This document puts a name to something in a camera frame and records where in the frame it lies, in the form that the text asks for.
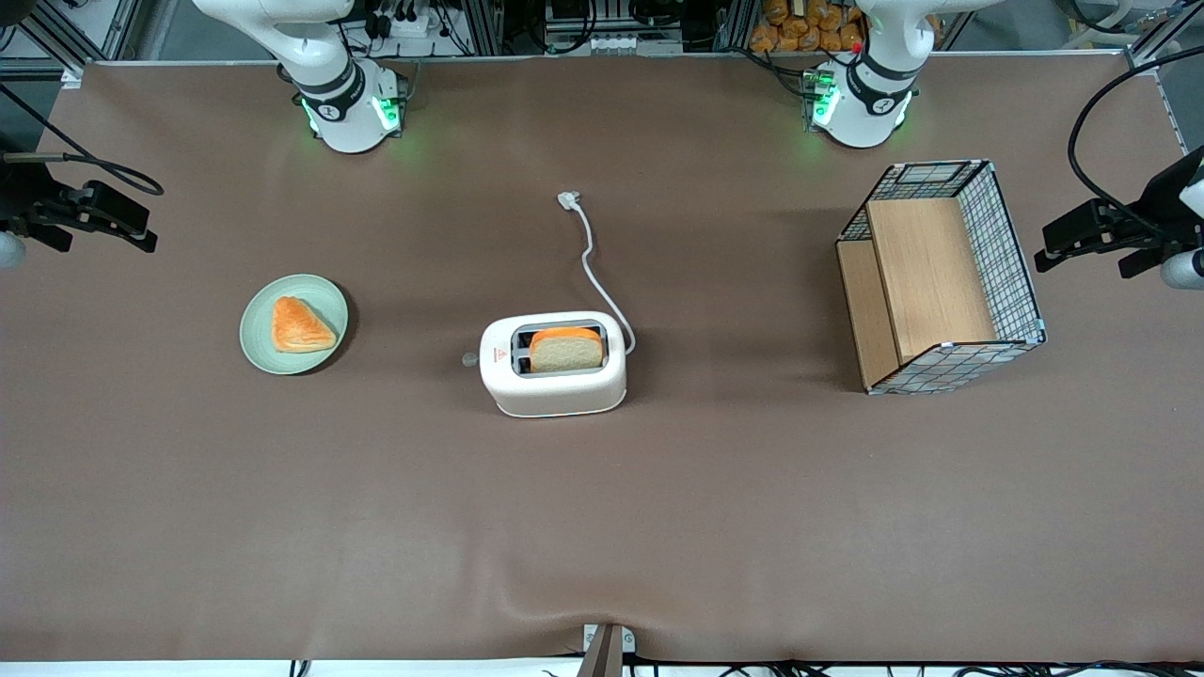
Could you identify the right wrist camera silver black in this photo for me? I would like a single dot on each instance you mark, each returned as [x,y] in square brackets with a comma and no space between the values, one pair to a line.
[11,249]

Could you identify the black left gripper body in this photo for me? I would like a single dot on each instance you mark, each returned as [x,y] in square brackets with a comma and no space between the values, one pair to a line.
[1154,209]

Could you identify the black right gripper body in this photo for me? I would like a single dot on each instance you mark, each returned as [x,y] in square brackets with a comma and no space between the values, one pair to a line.
[26,201]

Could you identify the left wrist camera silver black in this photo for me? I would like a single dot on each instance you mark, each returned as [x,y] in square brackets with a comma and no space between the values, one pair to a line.
[1183,270]

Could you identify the white power strip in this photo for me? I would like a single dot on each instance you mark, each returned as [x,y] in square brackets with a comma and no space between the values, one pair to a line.
[404,26]

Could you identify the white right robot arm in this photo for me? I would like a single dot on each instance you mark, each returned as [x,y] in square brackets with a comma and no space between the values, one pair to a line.
[348,122]

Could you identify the pale green plate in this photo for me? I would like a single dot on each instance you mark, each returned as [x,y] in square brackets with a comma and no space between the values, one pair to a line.
[259,343]

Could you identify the bag of bread rolls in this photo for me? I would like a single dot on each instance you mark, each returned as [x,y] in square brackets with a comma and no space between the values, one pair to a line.
[800,33]

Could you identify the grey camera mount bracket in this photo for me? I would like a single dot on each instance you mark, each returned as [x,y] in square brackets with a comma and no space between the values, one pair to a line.
[607,653]

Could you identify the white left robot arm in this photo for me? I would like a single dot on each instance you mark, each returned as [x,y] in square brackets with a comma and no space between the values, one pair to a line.
[861,118]

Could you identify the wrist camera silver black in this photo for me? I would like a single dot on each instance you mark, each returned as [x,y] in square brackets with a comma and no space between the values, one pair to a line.
[11,249]
[1183,270]

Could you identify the triangular orange pastry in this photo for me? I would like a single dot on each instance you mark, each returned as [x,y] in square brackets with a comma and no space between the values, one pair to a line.
[301,327]

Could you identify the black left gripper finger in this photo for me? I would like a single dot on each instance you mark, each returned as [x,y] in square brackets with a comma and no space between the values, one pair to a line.
[1096,221]
[1082,254]

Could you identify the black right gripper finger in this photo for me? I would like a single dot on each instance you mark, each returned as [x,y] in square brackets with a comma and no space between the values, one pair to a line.
[118,207]
[132,239]

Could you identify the white two-slot toaster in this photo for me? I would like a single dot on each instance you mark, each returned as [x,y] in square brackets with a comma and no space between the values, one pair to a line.
[555,395]

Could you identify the toast bread slice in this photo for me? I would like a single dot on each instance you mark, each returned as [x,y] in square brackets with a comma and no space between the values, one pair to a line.
[564,355]

